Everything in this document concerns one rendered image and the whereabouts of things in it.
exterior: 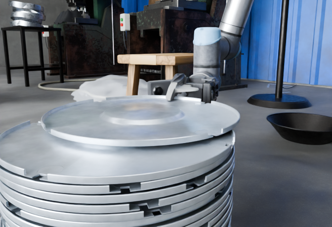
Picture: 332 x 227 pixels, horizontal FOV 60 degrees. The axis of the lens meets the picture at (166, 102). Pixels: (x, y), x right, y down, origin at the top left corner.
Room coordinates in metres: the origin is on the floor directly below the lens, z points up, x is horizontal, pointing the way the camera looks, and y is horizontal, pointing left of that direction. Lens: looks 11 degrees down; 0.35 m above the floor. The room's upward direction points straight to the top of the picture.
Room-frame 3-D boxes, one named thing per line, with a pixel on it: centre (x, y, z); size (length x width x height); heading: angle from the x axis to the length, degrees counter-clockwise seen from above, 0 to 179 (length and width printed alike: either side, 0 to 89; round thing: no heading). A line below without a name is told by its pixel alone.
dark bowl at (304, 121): (1.11, -0.56, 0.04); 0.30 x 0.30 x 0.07
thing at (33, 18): (2.92, 1.34, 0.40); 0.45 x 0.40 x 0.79; 52
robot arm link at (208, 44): (0.84, -0.13, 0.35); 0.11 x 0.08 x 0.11; 146
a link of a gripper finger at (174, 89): (0.57, -0.04, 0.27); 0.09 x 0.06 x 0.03; 162
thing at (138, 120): (0.43, 0.04, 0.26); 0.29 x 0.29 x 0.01
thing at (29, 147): (0.36, 0.06, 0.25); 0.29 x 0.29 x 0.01
